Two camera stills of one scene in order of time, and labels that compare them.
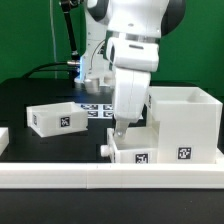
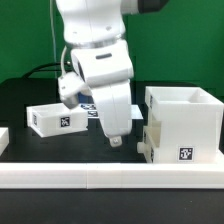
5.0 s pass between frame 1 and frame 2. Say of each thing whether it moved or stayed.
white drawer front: moved
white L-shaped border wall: stayed
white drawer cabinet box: stayed
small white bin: stayed
